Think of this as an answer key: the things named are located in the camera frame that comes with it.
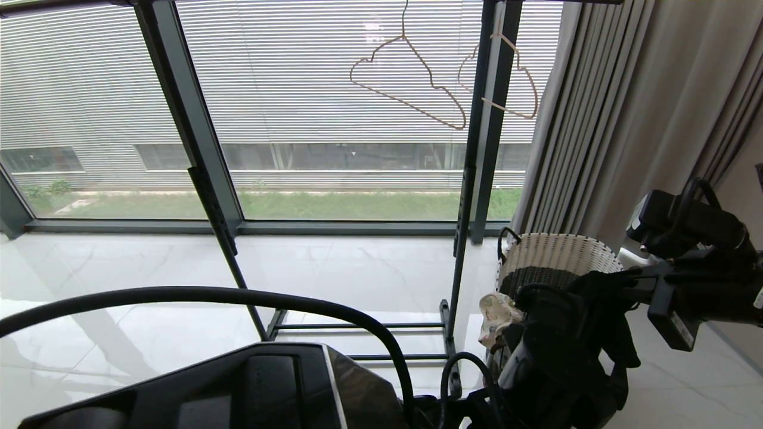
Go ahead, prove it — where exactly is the white laundry basket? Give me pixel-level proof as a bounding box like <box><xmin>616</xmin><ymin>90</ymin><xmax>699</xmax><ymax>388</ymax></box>
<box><xmin>496</xmin><ymin>227</ymin><xmax>625</xmax><ymax>301</ymax></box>

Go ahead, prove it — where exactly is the black garment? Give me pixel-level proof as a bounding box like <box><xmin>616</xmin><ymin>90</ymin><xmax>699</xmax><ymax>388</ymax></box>
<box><xmin>563</xmin><ymin>269</ymin><xmax>643</xmax><ymax>415</ymax></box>

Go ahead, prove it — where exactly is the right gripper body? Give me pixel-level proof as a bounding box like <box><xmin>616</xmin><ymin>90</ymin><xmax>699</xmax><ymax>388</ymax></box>
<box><xmin>647</xmin><ymin>261</ymin><xmax>763</xmax><ymax>353</ymax></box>

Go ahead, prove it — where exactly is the cream printed garment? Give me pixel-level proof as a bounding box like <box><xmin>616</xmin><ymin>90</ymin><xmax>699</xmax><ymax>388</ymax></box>
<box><xmin>478</xmin><ymin>291</ymin><xmax>526</xmax><ymax>353</ymax></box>

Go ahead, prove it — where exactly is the black clothes rack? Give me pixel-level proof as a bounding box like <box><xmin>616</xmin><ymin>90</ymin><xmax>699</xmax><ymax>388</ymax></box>
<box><xmin>0</xmin><ymin>0</ymin><xmax>625</xmax><ymax>399</ymax></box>

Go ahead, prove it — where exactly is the pink clothes hanger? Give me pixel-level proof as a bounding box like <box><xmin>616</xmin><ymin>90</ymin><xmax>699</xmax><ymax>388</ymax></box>
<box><xmin>457</xmin><ymin>30</ymin><xmax>539</xmax><ymax>120</ymax></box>
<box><xmin>349</xmin><ymin>0</ymin><xmax>467</xmax><ymax>131</ymax></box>

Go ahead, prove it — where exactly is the window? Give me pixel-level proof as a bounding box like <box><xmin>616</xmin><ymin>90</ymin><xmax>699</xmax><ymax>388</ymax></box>
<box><xmin>0</xmin><ymin>0</ymin><xmax>564</xmax><ymax>246</ymax></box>

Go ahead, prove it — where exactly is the beige curtain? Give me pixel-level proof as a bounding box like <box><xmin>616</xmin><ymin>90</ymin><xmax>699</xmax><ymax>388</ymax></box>
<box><xmin>511</xmin><ymin>0</ymin><xmax>763</xmax><ymax>254</ymax></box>

